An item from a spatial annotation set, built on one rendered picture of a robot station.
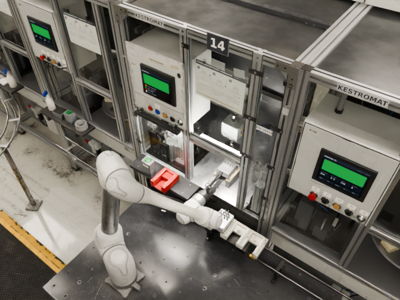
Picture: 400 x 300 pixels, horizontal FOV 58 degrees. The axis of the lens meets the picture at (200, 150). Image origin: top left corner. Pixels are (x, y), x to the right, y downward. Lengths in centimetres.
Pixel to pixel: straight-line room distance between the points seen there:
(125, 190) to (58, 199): 210
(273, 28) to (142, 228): 155
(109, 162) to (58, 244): 175
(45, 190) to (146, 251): 174
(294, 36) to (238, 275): 145
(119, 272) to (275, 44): 147
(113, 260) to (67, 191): 178
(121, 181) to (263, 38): 95
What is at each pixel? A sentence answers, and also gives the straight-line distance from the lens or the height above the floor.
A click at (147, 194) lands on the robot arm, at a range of 188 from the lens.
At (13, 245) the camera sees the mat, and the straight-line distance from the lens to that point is 365.
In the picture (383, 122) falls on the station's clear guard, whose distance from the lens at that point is 158.
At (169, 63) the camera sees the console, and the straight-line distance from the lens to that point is 198.
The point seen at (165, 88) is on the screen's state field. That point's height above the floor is 165.
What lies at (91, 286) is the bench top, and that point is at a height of 68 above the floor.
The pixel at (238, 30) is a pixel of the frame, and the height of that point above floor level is 201.
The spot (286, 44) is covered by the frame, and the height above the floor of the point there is 201.
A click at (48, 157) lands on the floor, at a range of 427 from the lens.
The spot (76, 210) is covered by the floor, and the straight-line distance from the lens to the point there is 367.
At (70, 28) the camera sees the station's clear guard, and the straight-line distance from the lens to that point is 261.
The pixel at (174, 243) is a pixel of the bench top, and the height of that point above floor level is 68.
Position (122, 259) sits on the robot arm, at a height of 95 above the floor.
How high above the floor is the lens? 282
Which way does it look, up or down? 45 degrees down
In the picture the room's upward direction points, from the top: straight up
